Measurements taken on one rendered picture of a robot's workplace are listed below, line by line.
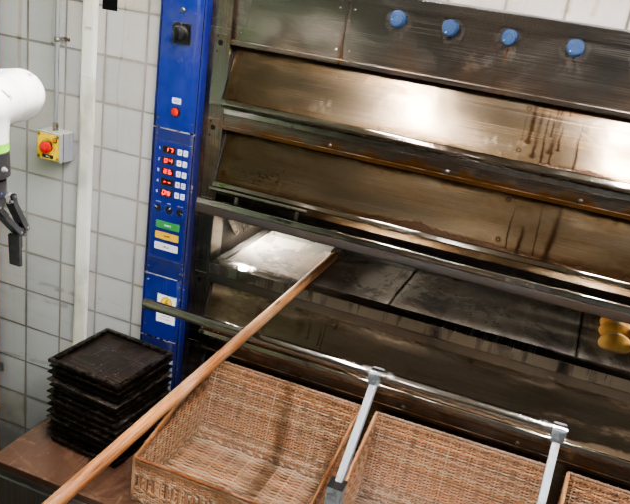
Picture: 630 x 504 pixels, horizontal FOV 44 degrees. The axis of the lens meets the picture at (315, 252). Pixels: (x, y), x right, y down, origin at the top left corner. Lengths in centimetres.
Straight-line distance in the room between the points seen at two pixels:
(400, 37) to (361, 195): 47
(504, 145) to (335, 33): 58
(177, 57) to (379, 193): 75
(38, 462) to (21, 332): 70
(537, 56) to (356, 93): 51
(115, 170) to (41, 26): 53
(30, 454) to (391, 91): 159
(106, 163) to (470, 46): 127
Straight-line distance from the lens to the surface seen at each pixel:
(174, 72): 252
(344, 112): 232
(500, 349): 241
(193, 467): 265
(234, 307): 266
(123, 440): 169
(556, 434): 207
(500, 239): 228
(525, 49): 222
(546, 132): 222
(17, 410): 342
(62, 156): 278
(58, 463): 268
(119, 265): 283
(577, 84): 221
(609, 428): 248
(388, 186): 234
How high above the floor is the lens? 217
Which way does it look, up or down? 20 degrees down
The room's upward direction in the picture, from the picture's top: 8 degrees clockwise
